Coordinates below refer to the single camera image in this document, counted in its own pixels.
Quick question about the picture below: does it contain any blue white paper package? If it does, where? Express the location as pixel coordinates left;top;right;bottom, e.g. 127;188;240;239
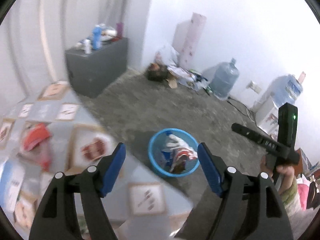
1;159;25;212

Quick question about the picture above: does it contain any trash in basin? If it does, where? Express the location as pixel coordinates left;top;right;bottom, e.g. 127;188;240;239
158;132;197;174

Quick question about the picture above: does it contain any blue plastic trash basin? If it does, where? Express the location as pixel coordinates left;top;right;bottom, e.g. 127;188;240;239
148;128;200;178

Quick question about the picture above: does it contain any floor trash pile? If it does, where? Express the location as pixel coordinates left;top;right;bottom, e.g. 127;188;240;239
145;44;209;92

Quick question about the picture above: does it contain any person right hand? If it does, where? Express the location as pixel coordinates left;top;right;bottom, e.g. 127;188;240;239
260;155;295;194

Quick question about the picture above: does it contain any white water dispenser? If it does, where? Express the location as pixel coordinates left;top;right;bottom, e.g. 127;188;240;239
255;96;278;135

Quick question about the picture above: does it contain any water jug on dispenser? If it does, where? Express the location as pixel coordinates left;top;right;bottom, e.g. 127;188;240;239
271;75;303;108

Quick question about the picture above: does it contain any fruit pattern tablecloth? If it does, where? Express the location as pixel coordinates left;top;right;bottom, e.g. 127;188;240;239
1;81;193;239

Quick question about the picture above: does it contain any red plastic bag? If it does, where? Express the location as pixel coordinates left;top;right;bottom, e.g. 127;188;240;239
20;123;52;171

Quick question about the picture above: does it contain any large water jug on floor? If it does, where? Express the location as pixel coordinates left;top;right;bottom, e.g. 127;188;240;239
209;58;240;101

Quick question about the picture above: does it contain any dark grey cabinet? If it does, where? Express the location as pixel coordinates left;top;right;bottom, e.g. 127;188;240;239
65;38;128;99

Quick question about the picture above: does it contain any pink tall box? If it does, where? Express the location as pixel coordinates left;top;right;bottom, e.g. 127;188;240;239
172;12;207;69

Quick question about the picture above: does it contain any white bottle on cabinet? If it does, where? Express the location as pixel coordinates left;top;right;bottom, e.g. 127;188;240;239
84;39;92;55

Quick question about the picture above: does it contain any blue bottle on cabinet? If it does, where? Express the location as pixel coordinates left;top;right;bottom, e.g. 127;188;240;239
92;24;101;50

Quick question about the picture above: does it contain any purple cup on cabinet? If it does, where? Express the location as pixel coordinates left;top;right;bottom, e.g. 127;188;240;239
116;22;124;38

